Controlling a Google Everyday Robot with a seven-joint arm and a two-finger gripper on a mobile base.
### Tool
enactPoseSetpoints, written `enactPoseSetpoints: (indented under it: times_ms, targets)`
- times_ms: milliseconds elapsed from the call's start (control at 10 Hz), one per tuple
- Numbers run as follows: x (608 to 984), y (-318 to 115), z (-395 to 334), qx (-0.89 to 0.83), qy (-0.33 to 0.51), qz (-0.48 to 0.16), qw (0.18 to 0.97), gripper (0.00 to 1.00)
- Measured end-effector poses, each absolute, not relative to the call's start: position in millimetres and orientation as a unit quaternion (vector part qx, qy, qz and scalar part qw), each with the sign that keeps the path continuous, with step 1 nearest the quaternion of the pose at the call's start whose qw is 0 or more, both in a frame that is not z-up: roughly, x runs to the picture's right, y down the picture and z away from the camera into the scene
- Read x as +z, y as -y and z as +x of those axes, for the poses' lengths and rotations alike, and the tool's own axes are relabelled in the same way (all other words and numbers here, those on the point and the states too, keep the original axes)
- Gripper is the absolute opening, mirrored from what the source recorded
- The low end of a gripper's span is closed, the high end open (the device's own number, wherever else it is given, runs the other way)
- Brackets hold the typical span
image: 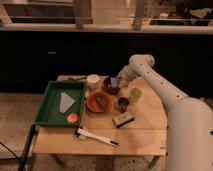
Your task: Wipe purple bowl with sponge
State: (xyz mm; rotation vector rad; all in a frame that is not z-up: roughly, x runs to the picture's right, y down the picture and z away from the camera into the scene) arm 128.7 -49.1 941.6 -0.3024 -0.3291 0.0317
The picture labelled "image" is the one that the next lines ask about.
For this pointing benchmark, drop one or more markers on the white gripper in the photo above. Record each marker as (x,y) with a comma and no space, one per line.
(126,75)

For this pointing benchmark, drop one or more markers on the grey sponge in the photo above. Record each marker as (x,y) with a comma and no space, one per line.
(115,82)

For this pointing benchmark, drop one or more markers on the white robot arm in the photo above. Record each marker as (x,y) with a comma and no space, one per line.
(189,145)

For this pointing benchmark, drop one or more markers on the green sponge in bowl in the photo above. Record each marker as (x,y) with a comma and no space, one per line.
(100,101)

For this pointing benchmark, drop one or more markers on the orange bowl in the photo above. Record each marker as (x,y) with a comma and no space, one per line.
(94,107)

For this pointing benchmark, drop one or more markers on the green plastic cup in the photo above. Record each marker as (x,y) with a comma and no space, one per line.
(135,94)

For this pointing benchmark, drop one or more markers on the dark metal cup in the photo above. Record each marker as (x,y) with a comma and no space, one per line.
(122,104)

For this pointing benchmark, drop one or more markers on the white cup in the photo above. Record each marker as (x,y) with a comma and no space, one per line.
(93,80)

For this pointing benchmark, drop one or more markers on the wooden block brush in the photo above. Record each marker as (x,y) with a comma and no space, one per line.
(122,119)

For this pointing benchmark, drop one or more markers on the brown spoon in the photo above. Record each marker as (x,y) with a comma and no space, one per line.
(76,79)

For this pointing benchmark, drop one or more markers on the grey folded cloth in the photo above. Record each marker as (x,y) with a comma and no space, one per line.
(66,101)

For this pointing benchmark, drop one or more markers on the orange peach fruit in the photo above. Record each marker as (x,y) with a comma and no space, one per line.
(72,117)

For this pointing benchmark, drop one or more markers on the green plastic tray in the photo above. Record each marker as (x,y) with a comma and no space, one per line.
(49,114)

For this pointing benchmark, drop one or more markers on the black pole stand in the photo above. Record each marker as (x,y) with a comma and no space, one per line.
(27,146)

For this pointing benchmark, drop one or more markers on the white handled brush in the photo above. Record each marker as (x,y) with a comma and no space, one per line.
(106,140)

